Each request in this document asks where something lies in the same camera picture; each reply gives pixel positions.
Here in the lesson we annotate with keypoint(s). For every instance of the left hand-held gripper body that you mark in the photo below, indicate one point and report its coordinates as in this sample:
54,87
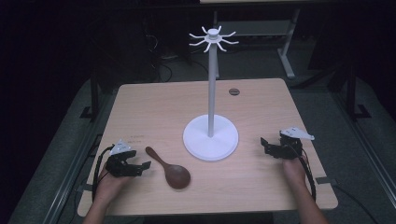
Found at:
120,164

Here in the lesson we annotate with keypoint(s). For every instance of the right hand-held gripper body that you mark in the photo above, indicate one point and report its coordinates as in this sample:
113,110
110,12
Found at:
292,146

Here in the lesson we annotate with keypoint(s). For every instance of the brown wooden spoon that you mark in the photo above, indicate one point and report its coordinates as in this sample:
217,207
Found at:
176,175

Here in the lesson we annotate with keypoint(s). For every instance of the person's left hand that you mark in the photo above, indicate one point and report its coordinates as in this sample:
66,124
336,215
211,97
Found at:
109,186

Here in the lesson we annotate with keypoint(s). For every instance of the person's right hand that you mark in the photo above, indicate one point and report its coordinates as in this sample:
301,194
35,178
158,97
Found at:
294,172

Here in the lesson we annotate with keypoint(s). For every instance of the grey tape strip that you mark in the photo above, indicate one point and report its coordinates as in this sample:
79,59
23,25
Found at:
84,187
325,180

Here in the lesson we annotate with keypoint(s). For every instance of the white hook stand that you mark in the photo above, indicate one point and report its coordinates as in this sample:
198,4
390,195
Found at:
211,137

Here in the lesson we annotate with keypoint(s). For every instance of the round dark table grommet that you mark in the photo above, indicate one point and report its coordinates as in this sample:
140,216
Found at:
234,91

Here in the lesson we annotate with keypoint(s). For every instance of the black metal stand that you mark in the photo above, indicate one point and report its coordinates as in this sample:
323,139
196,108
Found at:
94,99
351,93

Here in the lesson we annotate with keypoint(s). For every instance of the white desk frame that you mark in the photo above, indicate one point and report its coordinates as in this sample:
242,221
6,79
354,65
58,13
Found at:
288,56

